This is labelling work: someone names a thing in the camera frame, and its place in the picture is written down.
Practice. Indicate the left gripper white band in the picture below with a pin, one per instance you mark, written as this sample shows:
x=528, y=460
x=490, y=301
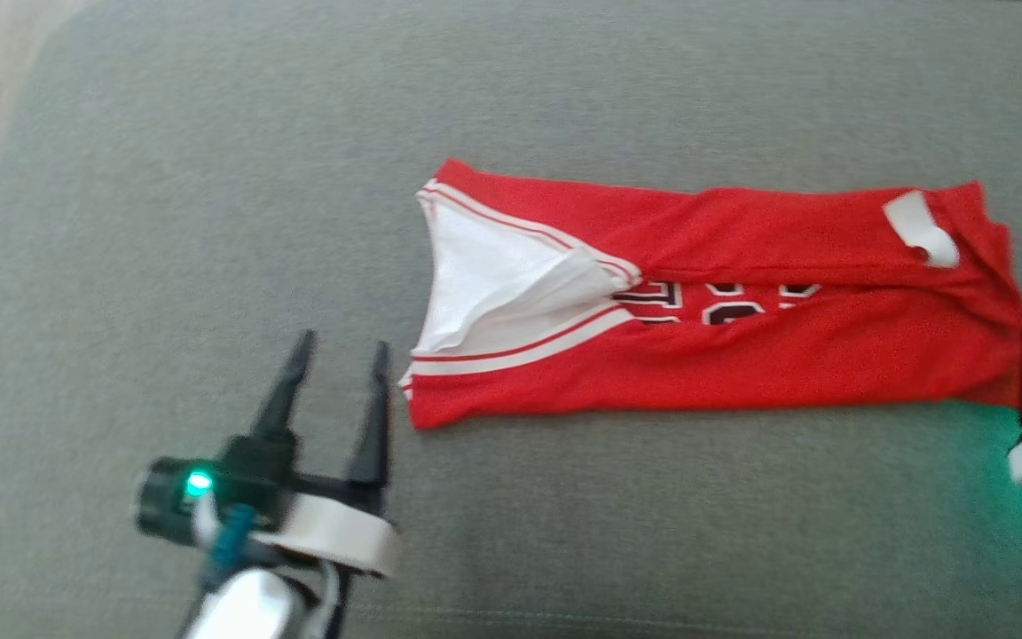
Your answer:
x=325, y=528

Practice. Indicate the red jersey black lettering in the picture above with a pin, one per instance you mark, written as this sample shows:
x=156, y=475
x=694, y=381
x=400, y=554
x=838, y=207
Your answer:
x=742, y=364

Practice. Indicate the large grey sofa cushion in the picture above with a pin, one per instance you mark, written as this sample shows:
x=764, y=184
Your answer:
x=209, y=177

